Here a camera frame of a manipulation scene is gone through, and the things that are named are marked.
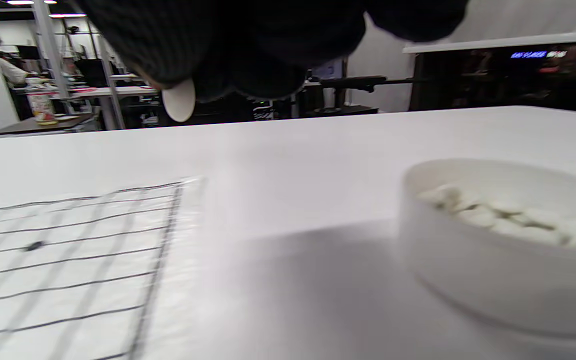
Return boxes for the person's right hand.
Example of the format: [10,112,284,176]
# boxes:
[74,0,470,104]

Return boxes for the single white Go stone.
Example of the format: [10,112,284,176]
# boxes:
[161,78,197,123]

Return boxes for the pile of white Go stones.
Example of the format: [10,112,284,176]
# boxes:
[418,184,576,250]

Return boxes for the clear drink bottle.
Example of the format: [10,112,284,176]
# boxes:
[25,77,59,126]

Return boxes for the brown side table top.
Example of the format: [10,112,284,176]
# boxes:
[0,113,96,137]

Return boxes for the black computer tower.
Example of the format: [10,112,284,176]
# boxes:
[409,42,576,115]

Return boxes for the grid board sheet in plastic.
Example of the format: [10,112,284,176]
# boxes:
[0,176,206,360]

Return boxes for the white round container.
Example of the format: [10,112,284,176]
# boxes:
[399,159,576,338]

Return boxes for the grey metal frame post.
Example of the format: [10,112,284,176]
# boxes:
[32,0,73,101]
[95,35,126,131]

